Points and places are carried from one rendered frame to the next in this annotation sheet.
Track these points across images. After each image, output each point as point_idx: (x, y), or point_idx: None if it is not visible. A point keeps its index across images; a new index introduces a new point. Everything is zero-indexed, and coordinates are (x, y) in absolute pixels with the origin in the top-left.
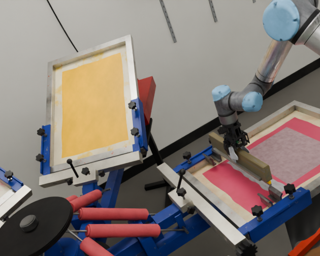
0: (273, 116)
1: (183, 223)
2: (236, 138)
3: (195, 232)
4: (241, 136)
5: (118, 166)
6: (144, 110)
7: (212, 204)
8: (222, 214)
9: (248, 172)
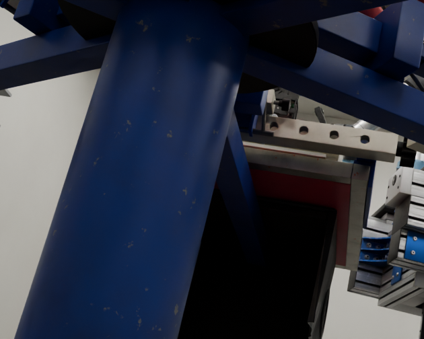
0: None
1: (254, 127)
2: (297, 98)
3: (242, 172)
4: (297, 103)
5: None
6: None
7: (256, 157)
8: (292, 162)
9: (299, 150)
